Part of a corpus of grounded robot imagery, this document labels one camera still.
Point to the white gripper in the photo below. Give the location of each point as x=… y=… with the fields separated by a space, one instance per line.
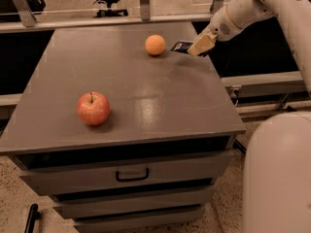
x=221 y=25

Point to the dark blue rxbar wrapper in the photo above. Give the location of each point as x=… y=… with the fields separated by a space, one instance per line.
x=181 y=46

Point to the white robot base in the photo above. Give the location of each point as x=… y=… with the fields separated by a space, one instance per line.
x=277 y=176

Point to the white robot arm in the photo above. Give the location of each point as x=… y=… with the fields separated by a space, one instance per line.
x=294 y=17

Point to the red apple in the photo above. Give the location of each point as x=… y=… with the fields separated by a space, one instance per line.
x=93 y=108

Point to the orange fruit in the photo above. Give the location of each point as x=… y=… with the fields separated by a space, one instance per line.
x=155 y=45

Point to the grey drawer cabinet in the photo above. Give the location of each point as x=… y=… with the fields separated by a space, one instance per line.
x=170 y=114

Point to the black object on floor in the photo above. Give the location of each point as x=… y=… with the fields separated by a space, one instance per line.
x=33 y=216

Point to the black drawer handle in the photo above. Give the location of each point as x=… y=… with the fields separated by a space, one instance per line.
x=128 y=176

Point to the metal railing frame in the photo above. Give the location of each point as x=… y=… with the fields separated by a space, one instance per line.
x=43 y=15

